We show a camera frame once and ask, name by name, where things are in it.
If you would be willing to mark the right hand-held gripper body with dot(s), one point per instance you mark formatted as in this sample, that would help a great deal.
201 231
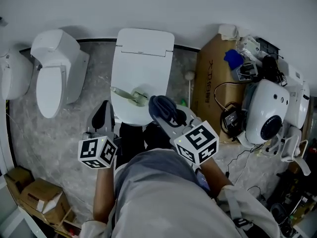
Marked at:
196 142

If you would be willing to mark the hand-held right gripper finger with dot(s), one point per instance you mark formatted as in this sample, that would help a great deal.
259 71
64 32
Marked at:
189 115
162 125

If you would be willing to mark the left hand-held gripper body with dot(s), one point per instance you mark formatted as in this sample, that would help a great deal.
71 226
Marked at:
97 151

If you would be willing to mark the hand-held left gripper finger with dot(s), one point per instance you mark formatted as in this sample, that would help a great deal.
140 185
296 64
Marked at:
112 119
100 116

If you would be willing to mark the dark grey cloth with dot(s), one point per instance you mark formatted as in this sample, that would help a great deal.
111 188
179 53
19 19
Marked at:
164 108

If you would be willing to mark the pale green toilet brush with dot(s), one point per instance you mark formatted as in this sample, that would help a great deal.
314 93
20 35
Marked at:
135 97

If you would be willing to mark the person's left forearm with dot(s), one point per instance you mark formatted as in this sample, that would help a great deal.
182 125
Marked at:
104 195

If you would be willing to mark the person's right forearm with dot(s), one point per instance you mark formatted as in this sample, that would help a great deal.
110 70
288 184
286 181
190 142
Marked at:
213 175

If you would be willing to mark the white round-headed brush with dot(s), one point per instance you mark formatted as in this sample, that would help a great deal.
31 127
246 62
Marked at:
190 77

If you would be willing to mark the white toilet with flat lid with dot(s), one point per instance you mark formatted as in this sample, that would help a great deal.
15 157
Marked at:
142 63

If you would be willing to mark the white toilet with oval lid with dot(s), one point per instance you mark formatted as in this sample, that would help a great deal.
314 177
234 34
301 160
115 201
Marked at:
55 66

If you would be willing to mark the blue cloth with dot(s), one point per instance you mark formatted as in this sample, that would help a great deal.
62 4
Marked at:
233 58

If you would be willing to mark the small green object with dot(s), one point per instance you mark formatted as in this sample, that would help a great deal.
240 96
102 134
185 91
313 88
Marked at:
183 101

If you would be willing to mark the person's black trousers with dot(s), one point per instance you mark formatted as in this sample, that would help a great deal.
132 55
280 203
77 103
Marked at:
131 140

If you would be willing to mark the black power adapter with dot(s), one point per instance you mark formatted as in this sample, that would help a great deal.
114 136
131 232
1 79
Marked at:
230 120

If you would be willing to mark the large printed cardboard box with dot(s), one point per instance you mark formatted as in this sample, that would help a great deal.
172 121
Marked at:
213 78

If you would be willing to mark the person's grey shirt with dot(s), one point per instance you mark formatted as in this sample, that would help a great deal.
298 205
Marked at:
161 197

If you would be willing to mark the grey open box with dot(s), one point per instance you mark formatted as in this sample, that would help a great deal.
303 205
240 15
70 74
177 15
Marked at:
245 72

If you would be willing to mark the brown cardboard box, white label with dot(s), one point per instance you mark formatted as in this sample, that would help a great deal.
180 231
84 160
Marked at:
42 197

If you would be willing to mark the white rounded appliance, black lens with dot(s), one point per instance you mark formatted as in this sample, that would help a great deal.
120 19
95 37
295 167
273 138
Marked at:
266 108

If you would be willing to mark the small brown cardboard box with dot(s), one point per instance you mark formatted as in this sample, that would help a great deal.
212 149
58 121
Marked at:
18 180

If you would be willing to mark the white foam packing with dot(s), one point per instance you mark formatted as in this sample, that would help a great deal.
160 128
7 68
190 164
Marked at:
229 31

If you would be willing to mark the black bag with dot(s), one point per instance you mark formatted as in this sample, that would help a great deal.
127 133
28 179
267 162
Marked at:
270 67

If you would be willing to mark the black tray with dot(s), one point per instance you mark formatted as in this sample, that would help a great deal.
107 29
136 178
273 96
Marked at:
267 46

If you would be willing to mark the white plastic frame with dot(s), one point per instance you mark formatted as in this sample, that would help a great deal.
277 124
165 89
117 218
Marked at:
291 145

